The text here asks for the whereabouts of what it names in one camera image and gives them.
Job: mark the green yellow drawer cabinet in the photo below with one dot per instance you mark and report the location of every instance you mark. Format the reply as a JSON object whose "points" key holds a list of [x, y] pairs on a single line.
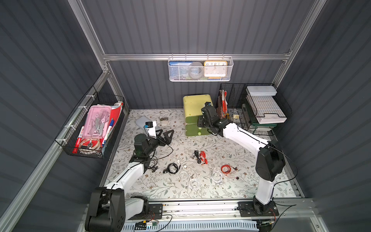
{"points": [[193, 105]]}

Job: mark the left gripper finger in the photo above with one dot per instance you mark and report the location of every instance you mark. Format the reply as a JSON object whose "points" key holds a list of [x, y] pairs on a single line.
{"points": [[159, 134], [168, 136]]}

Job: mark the red earphones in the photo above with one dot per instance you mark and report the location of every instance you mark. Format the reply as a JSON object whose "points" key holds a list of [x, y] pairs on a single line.
{"points": [[229, 171], [203, 157]]}

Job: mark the black coiled earphones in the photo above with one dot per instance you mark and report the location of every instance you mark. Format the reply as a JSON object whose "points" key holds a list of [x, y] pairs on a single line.
{"points": [[172, 168]]}

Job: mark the black earphones centre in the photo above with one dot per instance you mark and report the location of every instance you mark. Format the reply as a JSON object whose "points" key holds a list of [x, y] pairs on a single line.
{"points": [[197, 156]]}

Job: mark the grey tape roll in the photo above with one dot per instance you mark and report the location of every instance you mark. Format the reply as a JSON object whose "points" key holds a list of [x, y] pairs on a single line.
{"points": [[195, 70]]}

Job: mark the white grid paper tray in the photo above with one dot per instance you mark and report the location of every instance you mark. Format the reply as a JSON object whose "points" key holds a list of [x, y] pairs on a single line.
{"points": [[264, 105]]}

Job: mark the black wire desk organizer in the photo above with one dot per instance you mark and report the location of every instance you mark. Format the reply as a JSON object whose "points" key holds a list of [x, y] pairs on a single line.
{"points": [[240, 112]]}

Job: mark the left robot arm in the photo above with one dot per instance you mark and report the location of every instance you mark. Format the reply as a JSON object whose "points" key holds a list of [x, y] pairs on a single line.
{"points": [[108, 208]]}

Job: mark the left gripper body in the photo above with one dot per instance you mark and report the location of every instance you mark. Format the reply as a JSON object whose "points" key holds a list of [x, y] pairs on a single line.
{"points": [[162, 136]]}

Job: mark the pink pencil case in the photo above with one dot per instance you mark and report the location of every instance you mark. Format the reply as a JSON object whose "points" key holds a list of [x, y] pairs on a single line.
{"points": [[97, 121]]}

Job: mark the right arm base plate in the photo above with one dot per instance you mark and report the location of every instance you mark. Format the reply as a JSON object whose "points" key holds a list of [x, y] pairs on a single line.
{"points": [[256, 209]]}

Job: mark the white earphones lower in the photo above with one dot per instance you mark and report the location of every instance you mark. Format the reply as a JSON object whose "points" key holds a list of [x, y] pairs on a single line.
{"points": [[193, 184]]}

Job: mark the yellow white clock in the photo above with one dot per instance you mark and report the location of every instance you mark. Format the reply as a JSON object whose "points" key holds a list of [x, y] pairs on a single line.
{"points": [[215, 69]]}

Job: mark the black wire side basket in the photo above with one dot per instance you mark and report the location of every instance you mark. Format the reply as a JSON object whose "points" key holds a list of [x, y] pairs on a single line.
{"points": [[71, 139]]}

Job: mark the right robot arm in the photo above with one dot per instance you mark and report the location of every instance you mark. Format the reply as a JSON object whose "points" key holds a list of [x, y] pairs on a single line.
{"points": [[270, 161]]}

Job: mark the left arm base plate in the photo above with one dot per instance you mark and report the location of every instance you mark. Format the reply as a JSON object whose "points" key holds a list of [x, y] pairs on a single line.
{"points": [[154, 211]]}

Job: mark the blue box in basket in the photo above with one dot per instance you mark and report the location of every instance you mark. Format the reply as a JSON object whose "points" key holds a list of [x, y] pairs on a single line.
{"points": [[179, 70]]}

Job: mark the black earphones near left arm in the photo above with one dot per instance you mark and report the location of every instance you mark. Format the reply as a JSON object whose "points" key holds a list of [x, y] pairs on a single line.
{"points": [[153, 164]]}

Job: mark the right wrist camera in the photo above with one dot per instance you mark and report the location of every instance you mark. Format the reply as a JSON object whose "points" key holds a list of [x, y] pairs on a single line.
{"points": [[208, 105]]}

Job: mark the white wire wall basket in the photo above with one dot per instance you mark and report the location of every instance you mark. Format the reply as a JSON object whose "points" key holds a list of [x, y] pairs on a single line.
{"points": [[202, 60]]}

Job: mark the red scissors in organizer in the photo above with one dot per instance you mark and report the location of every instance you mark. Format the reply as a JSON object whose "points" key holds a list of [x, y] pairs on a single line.
{"points": [[222, 104]]}

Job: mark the white earphones right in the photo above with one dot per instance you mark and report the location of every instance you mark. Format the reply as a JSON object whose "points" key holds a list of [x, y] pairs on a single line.
{"points": [[216, 177]]}

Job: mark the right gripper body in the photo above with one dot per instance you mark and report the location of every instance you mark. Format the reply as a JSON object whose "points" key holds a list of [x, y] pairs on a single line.
{"points": [[208, 109]]}

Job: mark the grey plastic lid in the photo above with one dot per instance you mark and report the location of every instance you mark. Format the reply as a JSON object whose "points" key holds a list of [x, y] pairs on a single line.
{"points": [[141, 122]]}

